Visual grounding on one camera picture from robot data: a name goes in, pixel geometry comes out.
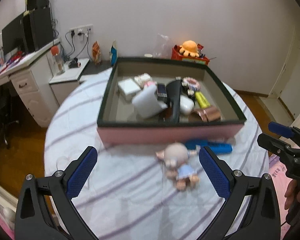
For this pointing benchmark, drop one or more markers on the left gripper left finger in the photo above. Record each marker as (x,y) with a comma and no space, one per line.
(33,220)

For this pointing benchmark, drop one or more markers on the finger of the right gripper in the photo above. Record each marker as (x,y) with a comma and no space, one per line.
(273,145)
(282,130)

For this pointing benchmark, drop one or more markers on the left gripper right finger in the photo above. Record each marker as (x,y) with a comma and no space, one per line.
(261,219)

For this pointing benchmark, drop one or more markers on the white earbuds case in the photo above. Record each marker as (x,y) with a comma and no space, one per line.
(186,105)

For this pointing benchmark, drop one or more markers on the baby doll figurine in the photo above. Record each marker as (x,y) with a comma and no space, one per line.
(176,158)

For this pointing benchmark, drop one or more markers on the person right hand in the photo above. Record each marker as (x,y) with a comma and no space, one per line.
(291,193)

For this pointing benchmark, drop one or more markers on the pink pillow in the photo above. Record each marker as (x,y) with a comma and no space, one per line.
(278,172)

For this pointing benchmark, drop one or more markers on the blue comb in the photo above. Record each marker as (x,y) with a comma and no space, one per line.
(216,147)

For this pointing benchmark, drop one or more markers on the rose gold metallic case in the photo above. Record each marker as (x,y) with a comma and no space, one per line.
(207,114)

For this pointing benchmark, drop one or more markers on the yellow highlighter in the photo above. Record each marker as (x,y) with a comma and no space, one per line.
(201,99)

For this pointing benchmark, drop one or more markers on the striped white bedsheet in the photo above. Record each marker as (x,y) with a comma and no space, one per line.
(127,195)

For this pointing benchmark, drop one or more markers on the pink block toy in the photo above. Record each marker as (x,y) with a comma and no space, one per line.
(191,83)

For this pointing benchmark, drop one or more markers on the orange octopus plush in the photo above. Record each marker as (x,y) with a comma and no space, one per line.
(189,48)

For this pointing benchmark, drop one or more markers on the red toy box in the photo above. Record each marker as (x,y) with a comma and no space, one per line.
(177,56)

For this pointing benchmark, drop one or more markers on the white rectangular cup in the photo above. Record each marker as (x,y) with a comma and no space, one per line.
(146,103)

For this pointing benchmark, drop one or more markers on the pink black storage box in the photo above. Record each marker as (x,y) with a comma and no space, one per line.
(119,122)

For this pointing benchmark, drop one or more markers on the white nightstand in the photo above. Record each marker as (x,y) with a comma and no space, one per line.
(64,84)

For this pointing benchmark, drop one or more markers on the small pink block figure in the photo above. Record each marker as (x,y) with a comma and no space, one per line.
(144,80)

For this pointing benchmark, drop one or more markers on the white desk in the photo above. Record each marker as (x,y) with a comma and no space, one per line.
(30,77)

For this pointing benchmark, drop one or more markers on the white charger plug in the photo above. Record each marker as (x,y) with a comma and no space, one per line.
(128,88)

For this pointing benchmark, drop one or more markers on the orange ball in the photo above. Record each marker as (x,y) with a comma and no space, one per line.
(54,50)

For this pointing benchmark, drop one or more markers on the black computer monitor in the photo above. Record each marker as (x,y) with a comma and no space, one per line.
(12,36)

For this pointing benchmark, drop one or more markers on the black computer tower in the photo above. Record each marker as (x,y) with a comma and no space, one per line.
(36,25)

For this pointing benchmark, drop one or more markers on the wall power outlet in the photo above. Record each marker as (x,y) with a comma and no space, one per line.
(88,28)

